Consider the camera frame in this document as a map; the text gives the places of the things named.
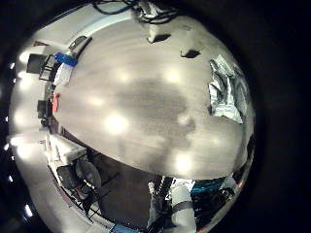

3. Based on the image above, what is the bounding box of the small red object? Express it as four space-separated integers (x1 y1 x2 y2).
52 92 61 114

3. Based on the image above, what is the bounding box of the black looped hand cable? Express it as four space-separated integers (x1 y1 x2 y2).
91 0 138 16

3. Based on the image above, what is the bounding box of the blue plastic object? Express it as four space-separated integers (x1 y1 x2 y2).
52 51 80 68

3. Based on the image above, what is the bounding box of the black tangled hand cable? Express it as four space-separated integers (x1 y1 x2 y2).
135 5 180 25

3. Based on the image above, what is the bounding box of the dark square monitor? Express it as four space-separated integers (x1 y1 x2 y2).
26 53 50 74

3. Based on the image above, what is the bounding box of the monitor with teal screen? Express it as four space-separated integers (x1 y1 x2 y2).
190 177 227 195

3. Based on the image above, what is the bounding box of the white blue striped shirt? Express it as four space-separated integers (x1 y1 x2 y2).
208 53 251 125

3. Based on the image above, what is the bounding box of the white box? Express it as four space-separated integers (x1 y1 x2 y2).
48 134 87 166

